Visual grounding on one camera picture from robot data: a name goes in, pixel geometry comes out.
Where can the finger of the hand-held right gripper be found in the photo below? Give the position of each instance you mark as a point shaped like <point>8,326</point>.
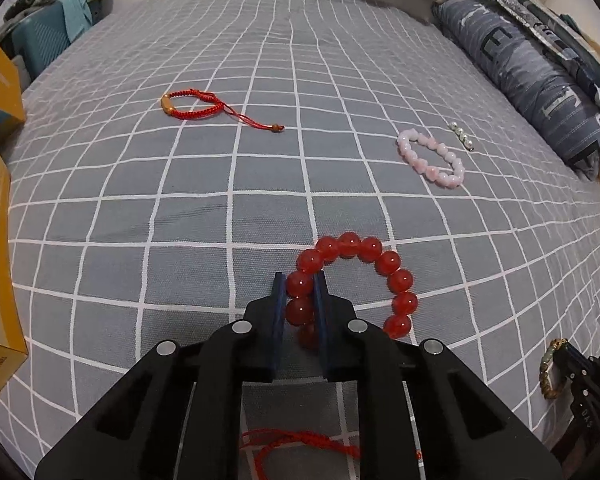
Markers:
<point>587,366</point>

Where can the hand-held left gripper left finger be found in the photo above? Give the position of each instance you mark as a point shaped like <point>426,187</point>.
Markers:
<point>278,310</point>

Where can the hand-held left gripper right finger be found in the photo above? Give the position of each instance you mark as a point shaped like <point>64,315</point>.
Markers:
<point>321,310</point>

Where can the grey checked bed sheet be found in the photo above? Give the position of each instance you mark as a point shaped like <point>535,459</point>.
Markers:
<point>280,170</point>

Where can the pearl hair clip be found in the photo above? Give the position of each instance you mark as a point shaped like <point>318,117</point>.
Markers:
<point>461,136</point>

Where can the grey-blue printed pillow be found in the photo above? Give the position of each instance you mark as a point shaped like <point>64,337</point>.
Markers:
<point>525,65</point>

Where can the dark patterned pillow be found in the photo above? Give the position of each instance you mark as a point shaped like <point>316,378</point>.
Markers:
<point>555,20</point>

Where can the teal cloth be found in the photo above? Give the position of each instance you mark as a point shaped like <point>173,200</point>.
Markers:
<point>77,12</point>

